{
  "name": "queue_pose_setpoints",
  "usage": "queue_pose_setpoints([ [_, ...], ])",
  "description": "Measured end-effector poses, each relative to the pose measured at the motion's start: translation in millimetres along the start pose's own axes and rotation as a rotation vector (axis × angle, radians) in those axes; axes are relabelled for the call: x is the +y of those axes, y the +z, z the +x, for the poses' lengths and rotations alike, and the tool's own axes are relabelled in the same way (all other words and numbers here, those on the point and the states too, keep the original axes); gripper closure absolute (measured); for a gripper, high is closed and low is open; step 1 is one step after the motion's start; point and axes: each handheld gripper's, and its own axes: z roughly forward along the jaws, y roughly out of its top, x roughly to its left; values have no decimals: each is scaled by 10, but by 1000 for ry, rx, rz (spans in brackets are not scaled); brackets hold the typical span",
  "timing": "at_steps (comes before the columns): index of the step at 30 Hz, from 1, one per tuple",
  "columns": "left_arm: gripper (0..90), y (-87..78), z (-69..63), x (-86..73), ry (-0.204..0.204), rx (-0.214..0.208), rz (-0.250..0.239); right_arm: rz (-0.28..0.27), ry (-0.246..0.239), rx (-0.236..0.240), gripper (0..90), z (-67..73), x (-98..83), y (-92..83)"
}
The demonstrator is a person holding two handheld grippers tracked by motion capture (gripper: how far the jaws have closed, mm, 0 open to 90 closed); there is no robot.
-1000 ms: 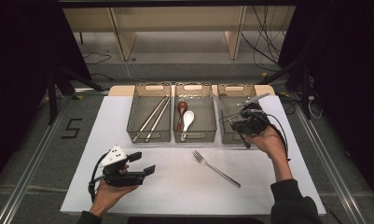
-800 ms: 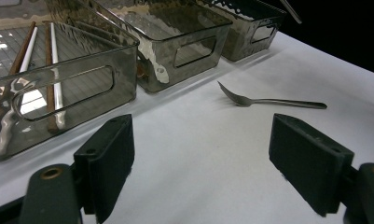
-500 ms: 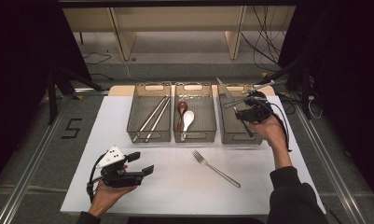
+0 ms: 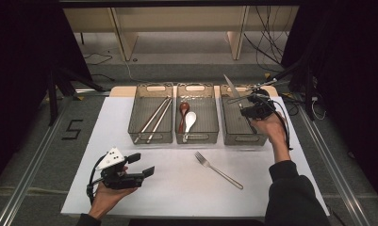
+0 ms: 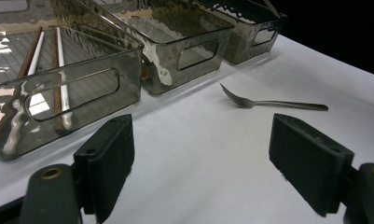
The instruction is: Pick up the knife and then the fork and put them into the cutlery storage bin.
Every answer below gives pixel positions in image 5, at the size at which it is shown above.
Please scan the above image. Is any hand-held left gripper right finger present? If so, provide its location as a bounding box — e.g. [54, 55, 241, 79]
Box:
[268, 113, 355, 218]

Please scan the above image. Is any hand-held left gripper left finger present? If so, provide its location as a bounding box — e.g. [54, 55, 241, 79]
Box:
[73, 113, 136, 224]

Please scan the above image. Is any clear grey plastic bin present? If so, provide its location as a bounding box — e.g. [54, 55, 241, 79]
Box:
[0, 0, 145, 162]
[196, 0, 288, 66]
[81, 0, 235, 96]

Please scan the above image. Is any metal fork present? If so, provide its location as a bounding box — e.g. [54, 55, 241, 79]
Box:
[218, 82, 329, 112]

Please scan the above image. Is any white ceramic spoon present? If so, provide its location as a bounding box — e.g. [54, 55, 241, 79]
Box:
[157, 65, 173, 87]

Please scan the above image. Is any white chopstick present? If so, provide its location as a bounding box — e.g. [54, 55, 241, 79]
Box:
[55, 26, 73, 131]
[2, 30, 47, 156]

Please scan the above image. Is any black curtain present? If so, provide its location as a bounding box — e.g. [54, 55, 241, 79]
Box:
[258, 0, 374, 79]

